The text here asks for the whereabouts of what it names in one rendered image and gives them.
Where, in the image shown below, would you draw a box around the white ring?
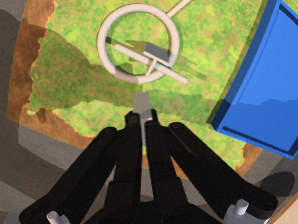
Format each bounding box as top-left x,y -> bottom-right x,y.
97,3 -> 180,84

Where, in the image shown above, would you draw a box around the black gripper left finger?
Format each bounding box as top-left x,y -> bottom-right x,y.
19,92 -> 144,224

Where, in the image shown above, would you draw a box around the blue tray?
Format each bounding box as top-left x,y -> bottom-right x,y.
211,0 -> 298,160

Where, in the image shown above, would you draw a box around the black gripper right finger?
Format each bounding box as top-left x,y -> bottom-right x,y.
141,92 -> 278,224

